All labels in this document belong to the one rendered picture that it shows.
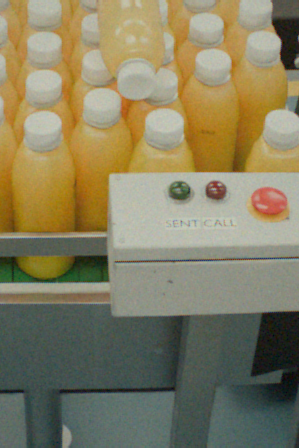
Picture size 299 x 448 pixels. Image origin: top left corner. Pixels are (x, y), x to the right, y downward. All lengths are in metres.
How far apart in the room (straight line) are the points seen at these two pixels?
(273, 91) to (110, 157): 0.22
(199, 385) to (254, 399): 1.06
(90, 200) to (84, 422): 1.07
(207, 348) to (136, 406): 1.08
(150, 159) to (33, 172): 0.12
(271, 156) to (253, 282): 0.16
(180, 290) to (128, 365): 0.28
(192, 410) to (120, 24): 0.44
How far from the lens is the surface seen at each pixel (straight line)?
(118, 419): 2.34
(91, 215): 1.33
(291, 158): 1.26
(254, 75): 1.37
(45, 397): 1.48
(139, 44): 1.25
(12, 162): 1.28
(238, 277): 1.15
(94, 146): 1.27
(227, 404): 2.37
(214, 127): 1.35
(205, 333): 1.26
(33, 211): 1.28
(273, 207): 1.14
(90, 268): 1.36
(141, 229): 1.13
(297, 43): 1.62
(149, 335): 1.38
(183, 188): 1.15
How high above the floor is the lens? 1.90
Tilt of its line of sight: 45 degrees down
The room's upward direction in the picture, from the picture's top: 3 degrees clockwise
